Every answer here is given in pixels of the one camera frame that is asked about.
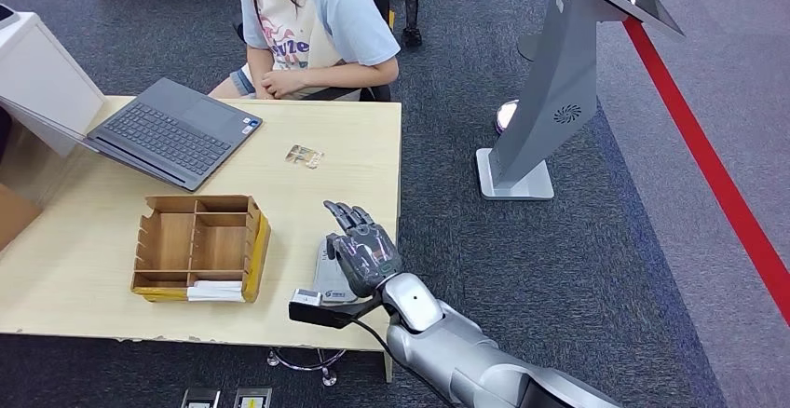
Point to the person's left hand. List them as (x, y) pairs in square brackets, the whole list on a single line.
[(285, 84)]

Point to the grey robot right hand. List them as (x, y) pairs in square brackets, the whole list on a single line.
[(367, 257)]

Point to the person's right forearm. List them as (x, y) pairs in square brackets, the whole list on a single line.
[(258, 75)]

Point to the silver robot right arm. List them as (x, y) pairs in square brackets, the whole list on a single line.
[(457, 362)]

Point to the person's left forearm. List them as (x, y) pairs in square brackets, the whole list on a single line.
[(352, 75)]

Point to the grey card reader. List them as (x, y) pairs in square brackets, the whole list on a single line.
[(338, 291)]

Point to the person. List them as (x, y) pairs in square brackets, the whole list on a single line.
[(333, 16)]

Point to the white card sleeves stack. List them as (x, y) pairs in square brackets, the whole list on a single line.
[(216, 292)]

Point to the grey laptop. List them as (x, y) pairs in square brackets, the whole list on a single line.
[(173, 133)]

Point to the chrome chair base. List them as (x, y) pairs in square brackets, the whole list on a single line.
[(329, 379)]

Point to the black white humanoid robot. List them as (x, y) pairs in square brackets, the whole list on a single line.
[(411, 35)]

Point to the steel floor plate yellow label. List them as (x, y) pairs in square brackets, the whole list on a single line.
[(253, 400)]

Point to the cardboard organizer box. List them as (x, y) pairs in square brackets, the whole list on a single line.
[(173, 238)]

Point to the round shiny disc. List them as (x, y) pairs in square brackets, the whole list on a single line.
[(506, 116)]

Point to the steel floor plate white label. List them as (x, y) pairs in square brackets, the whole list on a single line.
[(200, 399)]

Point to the white cabinet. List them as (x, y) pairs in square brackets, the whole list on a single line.
[(43, 72)]

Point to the grey round base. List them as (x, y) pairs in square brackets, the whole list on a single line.
[(526, 47)]

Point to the grey kiosk stand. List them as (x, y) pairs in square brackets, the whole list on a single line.
[(555, 84)]

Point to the black phone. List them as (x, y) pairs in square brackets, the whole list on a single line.
[(5, 15)]

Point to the brown cardboard box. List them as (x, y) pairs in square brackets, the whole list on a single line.
[(15, 217)]

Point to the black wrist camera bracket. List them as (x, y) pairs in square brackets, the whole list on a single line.
[(327, 317)]

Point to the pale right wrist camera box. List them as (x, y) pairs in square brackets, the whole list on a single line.
[(307, 298)]

